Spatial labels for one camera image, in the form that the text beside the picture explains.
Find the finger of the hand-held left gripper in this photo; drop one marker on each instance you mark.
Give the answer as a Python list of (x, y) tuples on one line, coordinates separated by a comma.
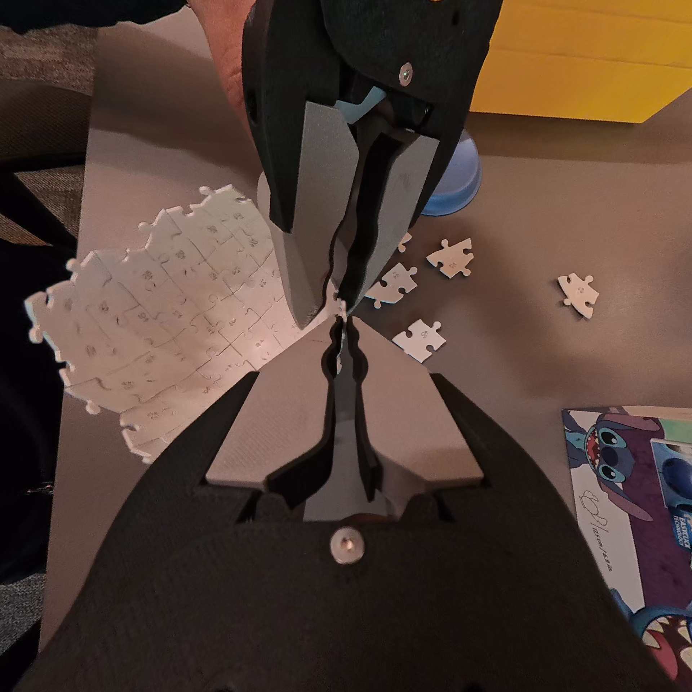
[(319, 189), (403, 189)]

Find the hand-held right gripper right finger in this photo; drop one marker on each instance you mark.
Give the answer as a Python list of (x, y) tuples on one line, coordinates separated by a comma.
[(411, 421)]

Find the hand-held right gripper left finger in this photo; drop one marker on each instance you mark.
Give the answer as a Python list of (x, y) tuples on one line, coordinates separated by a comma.
[(275, 421)]

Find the white puzzle piece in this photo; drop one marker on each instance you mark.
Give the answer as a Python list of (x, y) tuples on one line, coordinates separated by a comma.
[(404, 241), (578, 292), (420, 339), (451, 258), (392, 285), (341, 346)]

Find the partly built puzzle ball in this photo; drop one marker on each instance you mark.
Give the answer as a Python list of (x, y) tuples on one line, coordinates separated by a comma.
[(162, 324)]

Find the cartoon printed puzzle box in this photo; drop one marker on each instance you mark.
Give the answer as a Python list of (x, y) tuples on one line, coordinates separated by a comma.
[(621, 486)]

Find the person's left hand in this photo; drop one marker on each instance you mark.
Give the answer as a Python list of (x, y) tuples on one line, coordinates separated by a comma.
[(227, 38)]

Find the blue plastic bowl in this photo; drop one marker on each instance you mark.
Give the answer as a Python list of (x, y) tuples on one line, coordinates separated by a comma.
[(459, 178)]

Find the yellow board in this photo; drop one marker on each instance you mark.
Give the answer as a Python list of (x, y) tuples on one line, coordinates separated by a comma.
[(567, 65)]

